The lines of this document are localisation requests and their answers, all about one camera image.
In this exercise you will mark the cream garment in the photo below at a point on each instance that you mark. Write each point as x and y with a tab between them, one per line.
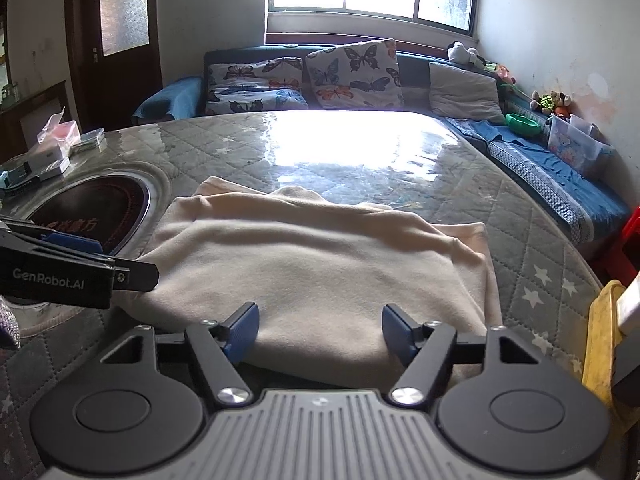
310	260

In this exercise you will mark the black round cooktop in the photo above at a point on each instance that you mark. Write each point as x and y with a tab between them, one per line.
90	210

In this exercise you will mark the dark wooden sideboard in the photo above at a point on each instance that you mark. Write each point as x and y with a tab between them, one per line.
30	115

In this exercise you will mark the pink and white tissue box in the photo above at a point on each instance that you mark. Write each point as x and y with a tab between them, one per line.
57	132

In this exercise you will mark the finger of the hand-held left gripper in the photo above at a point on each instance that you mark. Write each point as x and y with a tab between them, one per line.
75	245
135	276

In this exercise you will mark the small clear lidded box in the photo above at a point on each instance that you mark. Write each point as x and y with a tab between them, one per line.
89	141

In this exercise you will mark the teal and black gadget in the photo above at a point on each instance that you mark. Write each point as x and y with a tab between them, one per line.
15	179

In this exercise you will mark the red plastic stool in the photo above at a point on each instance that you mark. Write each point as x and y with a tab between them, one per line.
625	245

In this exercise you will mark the pink and green plush toy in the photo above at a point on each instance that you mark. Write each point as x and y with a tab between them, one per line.
500	72

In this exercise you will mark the green bowl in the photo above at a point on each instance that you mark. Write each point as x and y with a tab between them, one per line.
522	124

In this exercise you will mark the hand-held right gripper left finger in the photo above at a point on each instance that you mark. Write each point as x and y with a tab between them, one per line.
242	332

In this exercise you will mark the panda plush toy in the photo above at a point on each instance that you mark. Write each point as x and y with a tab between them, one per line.
461	52

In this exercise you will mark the blue sofa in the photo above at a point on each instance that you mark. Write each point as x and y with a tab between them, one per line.
550	185

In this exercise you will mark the pile of small plush toys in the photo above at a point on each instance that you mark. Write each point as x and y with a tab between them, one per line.
550	102

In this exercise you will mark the clear plastic storage box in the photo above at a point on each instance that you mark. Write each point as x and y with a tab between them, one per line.
575	146

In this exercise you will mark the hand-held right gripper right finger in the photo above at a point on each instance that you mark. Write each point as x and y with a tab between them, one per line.
397	332

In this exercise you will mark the dark wooden door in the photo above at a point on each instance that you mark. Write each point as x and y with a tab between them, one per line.
120	85

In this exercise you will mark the yellow chair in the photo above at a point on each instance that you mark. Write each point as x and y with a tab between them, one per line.
602	340

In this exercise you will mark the grey cushion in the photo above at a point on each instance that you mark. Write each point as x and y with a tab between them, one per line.
465	91

